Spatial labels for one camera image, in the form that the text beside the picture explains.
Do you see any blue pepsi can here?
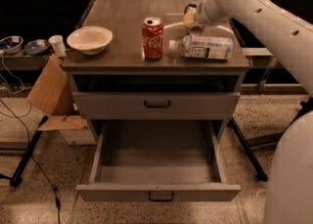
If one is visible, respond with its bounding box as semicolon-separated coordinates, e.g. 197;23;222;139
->
184;2;204;35

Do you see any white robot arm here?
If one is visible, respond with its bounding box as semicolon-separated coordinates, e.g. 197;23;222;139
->
184;0;313;224

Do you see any red coca-cola can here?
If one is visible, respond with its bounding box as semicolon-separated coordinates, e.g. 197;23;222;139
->
142;17;163;60

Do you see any grey drawer cabinet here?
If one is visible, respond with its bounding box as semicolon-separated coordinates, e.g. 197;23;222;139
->
63;0;249;136

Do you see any closed grey upper drawer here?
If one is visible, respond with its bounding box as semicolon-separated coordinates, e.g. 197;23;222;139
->
72;92;240;120

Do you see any open grey lower drawer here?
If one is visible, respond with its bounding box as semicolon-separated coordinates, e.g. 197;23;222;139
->
76;120;241;202

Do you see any clear plastic water bottle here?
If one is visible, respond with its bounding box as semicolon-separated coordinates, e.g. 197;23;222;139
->
168;35;233;61

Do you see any grey low shelf right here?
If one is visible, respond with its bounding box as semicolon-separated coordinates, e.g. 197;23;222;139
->
243;48;284;68

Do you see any grey low shelf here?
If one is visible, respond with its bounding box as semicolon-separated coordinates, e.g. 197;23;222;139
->
0;50;65;70
243;48;284;68

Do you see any white bowl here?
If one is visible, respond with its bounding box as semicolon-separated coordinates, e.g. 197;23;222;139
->
67;26;112;55

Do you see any white paper cup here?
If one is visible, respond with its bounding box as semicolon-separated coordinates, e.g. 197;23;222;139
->
48;35;66;57

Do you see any blue patterned bowl right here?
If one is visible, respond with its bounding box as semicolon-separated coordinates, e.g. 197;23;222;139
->
23;39;50;57

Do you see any blue patterned bowl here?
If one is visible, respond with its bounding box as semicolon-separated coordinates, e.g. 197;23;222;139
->
0;36;23;55
23;39;50;57

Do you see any brown cardboard box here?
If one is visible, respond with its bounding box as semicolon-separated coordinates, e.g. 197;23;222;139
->
27;54;97;145

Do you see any black stand leg right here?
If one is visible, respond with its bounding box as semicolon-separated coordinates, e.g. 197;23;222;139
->
229;118;268;182

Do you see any black stand leg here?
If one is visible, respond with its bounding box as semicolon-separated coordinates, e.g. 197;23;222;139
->
10;128;42;188
229;118;268;182

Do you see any blue patterned bowl left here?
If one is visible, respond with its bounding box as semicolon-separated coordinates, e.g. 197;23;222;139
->
0;36;23;55

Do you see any grey low shelf left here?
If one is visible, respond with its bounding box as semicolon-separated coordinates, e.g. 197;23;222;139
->
0;50;65;70

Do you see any black stand leg left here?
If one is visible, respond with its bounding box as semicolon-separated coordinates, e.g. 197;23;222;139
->
10;128;42;188

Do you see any black floor cable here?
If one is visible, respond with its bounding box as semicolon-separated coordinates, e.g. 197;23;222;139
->
0;99;63;224

